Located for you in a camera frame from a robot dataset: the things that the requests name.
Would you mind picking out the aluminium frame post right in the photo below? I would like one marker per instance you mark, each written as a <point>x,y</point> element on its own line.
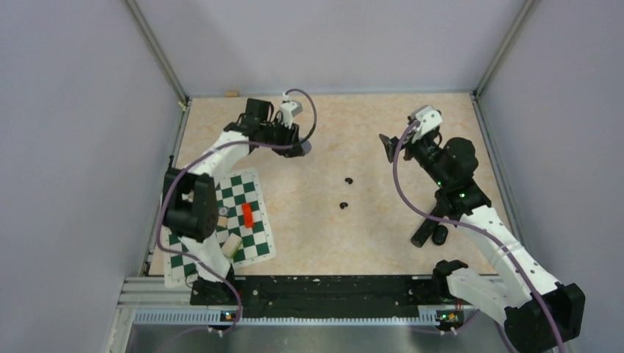
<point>506,45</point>

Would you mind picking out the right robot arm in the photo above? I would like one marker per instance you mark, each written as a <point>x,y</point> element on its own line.
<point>536,311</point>

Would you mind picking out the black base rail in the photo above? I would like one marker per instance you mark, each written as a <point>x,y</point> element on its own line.
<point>328,297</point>

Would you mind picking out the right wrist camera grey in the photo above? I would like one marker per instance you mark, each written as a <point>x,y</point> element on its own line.
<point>428,119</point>

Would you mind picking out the orange rectangular block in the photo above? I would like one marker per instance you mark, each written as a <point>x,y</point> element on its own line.
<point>248,215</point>

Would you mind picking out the small wooden cube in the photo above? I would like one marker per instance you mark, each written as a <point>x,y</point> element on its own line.
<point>222,222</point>

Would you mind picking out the green white chess mat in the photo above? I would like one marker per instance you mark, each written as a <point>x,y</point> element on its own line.
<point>257,242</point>

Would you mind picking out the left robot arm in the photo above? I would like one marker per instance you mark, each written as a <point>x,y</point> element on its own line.
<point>189,208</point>

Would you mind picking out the aluminium frame post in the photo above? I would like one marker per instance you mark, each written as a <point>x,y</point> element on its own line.
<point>506,45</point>
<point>156,50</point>

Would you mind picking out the wooden cork at wall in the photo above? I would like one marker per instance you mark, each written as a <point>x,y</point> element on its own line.
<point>231,94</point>

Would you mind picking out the aluminium frame post left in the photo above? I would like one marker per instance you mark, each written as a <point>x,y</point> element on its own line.
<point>156,50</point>

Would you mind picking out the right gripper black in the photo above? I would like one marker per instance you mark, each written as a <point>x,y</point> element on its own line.
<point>410,146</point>

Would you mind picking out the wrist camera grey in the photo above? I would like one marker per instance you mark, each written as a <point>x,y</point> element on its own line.
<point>288,110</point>
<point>428,119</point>

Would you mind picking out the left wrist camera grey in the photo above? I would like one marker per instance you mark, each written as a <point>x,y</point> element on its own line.
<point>288,110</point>

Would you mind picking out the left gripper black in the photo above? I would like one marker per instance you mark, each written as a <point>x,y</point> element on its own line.
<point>290,137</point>

